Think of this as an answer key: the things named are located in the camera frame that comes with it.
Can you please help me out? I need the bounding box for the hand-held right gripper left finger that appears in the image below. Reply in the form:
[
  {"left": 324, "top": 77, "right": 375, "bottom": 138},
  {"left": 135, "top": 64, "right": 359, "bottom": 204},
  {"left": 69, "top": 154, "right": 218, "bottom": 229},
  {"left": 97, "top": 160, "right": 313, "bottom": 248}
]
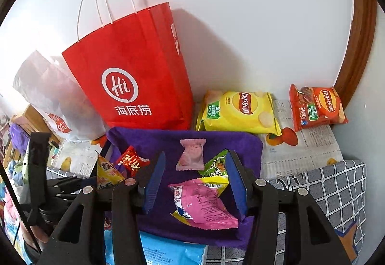
[{"left": 42, "top": 151, "right": 167, "bottom": 265}]

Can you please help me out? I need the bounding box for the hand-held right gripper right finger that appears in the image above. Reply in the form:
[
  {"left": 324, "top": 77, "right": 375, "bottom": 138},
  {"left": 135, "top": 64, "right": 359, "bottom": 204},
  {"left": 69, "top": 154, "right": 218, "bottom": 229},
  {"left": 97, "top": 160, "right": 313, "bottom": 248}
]
[{"left": 225, "top": 150, "right": 352, "bottom": 265}]

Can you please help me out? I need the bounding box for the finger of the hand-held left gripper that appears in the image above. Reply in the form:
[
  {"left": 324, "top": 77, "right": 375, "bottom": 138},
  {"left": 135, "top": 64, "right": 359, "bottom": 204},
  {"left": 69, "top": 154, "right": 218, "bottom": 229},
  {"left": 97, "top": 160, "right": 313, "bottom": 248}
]
[{"left": 46, "top": 175, "right": 100, "bottom": 193}]

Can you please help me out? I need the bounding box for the green snack packet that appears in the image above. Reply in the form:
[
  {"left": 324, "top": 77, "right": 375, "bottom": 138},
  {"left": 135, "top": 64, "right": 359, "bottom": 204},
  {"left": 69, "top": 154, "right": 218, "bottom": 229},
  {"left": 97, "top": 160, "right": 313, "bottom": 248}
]
[{"left": 198, "top": 149, "right": 230, "bottom": 178}]

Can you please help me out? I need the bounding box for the red snack packet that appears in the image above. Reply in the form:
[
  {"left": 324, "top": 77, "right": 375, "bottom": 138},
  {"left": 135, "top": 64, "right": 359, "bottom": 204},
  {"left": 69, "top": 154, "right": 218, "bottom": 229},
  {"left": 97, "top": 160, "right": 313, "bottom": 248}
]
[{"left": 115, "top": 145, "right": 151, "bottom": 178}]

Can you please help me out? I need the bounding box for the large pink snack packet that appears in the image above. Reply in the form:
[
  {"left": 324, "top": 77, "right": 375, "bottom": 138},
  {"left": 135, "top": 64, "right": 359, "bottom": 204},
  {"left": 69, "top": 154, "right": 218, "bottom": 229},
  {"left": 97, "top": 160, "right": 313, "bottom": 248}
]
[{"left": 168, "top": 176, "right": 239, "bottom": 230}]

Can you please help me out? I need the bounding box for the yellow snack packet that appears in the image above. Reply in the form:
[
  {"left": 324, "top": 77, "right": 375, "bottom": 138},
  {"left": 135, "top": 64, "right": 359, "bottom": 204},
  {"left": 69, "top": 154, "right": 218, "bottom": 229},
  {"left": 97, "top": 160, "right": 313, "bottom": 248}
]
[{"left": 96, "top": 155, "right": 127, "bottom": 191}]

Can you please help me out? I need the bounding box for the purple tray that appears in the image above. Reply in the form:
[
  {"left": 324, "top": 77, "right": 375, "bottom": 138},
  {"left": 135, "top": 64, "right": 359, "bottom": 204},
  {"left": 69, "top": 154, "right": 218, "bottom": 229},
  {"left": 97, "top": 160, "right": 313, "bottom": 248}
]
[{"left": 104, "top": 127, "right": 263, "bottom": 249}]

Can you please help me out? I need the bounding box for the pink candy packet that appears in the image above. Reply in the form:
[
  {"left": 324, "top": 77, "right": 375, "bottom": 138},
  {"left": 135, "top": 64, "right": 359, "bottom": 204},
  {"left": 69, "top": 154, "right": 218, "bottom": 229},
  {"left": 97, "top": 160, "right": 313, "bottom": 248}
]
[{"left": 175, "top": 139, "right": 207, "bottom": 171}]

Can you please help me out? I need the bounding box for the purple cloth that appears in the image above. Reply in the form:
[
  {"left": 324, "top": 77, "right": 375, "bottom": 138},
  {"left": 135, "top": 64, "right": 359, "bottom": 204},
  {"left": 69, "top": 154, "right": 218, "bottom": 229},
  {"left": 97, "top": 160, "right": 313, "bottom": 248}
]
[{"left": 9, "top": 125, "right": 31, "bottom": 155}]

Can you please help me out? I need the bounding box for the wooden headboard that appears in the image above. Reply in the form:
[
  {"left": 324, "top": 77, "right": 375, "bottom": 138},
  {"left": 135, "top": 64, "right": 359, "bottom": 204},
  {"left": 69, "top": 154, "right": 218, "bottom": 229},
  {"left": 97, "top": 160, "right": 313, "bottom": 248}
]
[{"left": 12, "top": 104, "right": 61, "bottom": 148}]

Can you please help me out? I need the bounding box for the blue tissue pack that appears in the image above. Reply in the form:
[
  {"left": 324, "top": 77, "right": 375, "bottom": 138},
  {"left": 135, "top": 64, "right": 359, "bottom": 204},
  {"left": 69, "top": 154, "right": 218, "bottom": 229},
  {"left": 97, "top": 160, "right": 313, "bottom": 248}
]
[{"left": 104, "top": 223, "right": 209, "bottom": 265}]

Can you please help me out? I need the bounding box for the yellow chip bag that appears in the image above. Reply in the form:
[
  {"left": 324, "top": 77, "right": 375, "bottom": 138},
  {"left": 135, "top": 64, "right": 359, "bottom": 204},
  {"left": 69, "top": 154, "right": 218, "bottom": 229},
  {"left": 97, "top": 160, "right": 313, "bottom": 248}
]
[{"left": 195, "top": 90, "right": 282, "bottom": 136}]

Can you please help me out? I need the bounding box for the newspaper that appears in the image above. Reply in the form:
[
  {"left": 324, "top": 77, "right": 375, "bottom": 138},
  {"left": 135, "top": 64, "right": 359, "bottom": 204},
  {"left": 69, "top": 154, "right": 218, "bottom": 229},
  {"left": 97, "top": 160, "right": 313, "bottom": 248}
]
[{"left": 48, "top": 99, "right": 345, "bottom": 181}]

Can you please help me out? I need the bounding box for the white plastic shopping bag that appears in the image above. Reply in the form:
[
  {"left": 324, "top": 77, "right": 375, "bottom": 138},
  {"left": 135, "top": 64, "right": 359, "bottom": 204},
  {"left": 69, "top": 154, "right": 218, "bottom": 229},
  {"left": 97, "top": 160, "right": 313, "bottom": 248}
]
[{"left": 13, "top": 50, "right": 107, "bottom": 143}]

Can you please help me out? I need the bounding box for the grey checkered blanket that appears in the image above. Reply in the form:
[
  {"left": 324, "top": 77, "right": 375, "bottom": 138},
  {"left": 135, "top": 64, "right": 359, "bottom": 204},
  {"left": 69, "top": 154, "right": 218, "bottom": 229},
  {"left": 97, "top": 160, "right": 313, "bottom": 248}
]
[{"left": 45, "top": 159, "right": 367, "bottom": 265}]

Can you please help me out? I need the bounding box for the orange chip bag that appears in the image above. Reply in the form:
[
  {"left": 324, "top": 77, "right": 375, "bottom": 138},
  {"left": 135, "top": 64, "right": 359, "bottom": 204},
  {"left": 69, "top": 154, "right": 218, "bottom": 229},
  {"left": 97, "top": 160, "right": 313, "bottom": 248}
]
[{"left": 289, "top": 83, "right": 349, "bottom": 132}]

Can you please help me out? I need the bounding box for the red paper bag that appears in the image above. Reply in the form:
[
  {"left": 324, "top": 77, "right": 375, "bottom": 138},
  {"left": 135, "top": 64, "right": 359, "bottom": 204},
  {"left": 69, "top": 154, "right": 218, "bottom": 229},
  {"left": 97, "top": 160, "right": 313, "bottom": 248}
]
[{"left": 62, "top": 0, "right": 194, "bottom": 131}]

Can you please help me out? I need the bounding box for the brown wooden door frame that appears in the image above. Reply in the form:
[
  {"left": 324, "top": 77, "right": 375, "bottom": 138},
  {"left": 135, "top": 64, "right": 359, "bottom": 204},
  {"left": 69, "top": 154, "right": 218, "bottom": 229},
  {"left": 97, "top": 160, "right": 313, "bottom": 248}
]
[{"left": 333, "top": 0, "right": 378, "bottom": 109}]

